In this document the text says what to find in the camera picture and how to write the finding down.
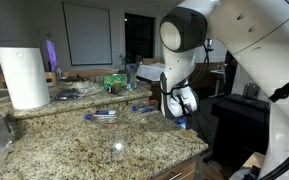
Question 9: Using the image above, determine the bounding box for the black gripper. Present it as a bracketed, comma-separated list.
[183, 111, 207, 134]

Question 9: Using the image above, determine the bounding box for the clear Fiji water bottle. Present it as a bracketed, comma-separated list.
[126, 64, 138, 92]
[131, 99, 159, 114]
[83, 109, 119, 126]
[176, 115, 188, 130]

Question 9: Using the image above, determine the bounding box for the tan tape piece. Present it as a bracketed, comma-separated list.
[180, 128, 199, 139]

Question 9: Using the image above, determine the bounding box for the wooden base cabinet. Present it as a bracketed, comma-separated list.
[152, 153, 200, 180]

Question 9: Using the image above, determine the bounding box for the black cabinet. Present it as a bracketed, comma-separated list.
[211, 93, 272, 169]

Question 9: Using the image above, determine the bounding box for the white desk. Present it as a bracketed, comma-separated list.
[210, 68, 226, 98]

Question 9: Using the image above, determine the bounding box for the person in dark clothes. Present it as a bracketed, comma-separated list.
[223, 51, 238, 95]

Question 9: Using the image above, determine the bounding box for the white covered table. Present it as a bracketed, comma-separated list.
[136, 63, 165, 82]

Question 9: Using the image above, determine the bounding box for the light wooden board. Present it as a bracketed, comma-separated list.
[242, 151, 267, 169]

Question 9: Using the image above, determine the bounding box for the small brown jar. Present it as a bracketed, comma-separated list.
[111, 84, 122, 95]

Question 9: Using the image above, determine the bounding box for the green tissue box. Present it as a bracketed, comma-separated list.
[102, 73, 128, 90]

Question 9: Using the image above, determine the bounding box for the small green plant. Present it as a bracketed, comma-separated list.
[118, 53, 134, 71]

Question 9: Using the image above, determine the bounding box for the dark glass door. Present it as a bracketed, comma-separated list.
[124, 13, 156, 63]

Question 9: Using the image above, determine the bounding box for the wooden table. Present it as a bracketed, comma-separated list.
[62, 68, 118, 78]

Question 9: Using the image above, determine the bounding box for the white bowl with dark contents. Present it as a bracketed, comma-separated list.
[61, 75, 91, 90]

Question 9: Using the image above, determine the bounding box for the black plastic bowl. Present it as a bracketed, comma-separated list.
[54, 88, 84, 102]

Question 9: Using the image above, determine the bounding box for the white paper towel roll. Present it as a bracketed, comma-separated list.
[0, 46, 52, 110]

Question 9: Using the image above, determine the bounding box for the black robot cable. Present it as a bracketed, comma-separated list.
[159, 38, 289, 180]

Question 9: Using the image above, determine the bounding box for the white wall board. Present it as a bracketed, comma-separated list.
[62, 1, 113, 67]

